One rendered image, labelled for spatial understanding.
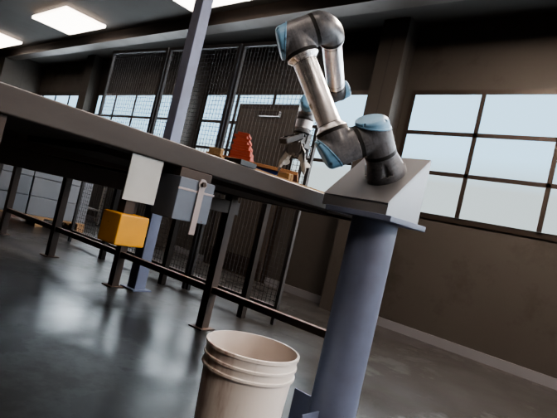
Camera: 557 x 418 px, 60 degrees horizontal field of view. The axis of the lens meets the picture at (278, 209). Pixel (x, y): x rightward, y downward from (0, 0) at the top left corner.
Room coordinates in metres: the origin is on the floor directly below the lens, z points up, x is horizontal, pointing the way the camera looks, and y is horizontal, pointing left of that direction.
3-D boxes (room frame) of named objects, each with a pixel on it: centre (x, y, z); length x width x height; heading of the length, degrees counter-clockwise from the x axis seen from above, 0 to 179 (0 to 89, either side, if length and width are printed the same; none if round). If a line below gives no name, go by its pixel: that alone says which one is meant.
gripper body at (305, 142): (2.16, -0.03, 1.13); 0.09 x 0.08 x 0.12; 140
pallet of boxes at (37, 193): (6.42, 3.10, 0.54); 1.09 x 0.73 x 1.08; 126
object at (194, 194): (1.41, 0.27, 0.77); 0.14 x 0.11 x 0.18; 142
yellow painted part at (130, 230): (1.26, 0.38, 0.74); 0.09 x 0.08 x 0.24; 142
